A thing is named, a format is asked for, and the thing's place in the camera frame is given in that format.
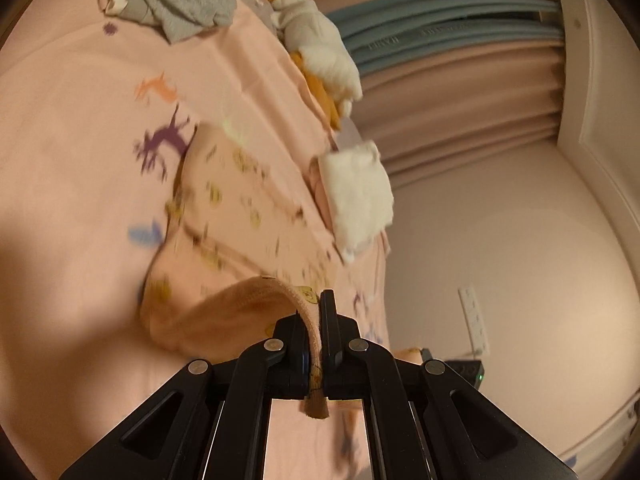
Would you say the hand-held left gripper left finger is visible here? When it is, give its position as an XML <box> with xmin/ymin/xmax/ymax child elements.
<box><xmin>59</xmin><ymin>311</ymin><xmax>310</xmax><ymax>480</ymax></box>

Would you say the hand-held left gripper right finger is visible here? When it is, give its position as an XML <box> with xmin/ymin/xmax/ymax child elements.
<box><xmin>319</xmin><ymin>289</ymin><xmax>577</xmax><ymax>480</ymax></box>

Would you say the pink cartoon print garment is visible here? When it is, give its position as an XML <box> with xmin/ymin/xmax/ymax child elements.
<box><xmin>139</xmin><ymin>124</ymin><xmax>336</xmax><ymax>420</ymax></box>

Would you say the black device with green light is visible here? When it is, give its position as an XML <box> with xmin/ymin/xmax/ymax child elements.
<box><xmin>420</xmin><ymin>347</ymin><xmax>485</xmax><ymax>391</ymax></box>

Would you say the white folded fluffy cloth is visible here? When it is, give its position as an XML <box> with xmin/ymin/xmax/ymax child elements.
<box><xmin>316</xmin><ymin>140</ymin><xmax>396</xmax><ymax>264</ymax></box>

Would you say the pink curtain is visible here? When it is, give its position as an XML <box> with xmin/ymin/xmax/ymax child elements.
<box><xmin>255</xmin><ymin>0</ymin><xmax>568</xmax><ymax>191</ymax></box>

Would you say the white and orange plush toy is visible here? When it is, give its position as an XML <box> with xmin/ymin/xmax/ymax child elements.
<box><xmin>252</xmin><ymin>0</ymin><xmax>364</xmax><ymax>128</ymax></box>

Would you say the pink animal print bed sheet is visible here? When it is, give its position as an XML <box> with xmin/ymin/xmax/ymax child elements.
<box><xmin>0</xmin><ymin>0</ymin><xmax>396</xmax><ymax>480</ymax></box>

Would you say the blue-grey curtain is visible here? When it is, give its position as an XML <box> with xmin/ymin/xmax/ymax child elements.
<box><xmin>330</xmin><ymin>0</ymin><xmax>561</xmax><ymax>74</ymax></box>

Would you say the white wall outlet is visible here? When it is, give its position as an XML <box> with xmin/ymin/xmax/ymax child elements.
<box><xmin>458</xmin><ymin>286</ymin><xmax>490</xmax><ymax>356</ymax></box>

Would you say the white door frame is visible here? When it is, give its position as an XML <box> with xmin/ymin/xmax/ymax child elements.
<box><xmin>547</xmin><ymin>0</ymin><xmax>640</xmax><ymax>221</ymax></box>

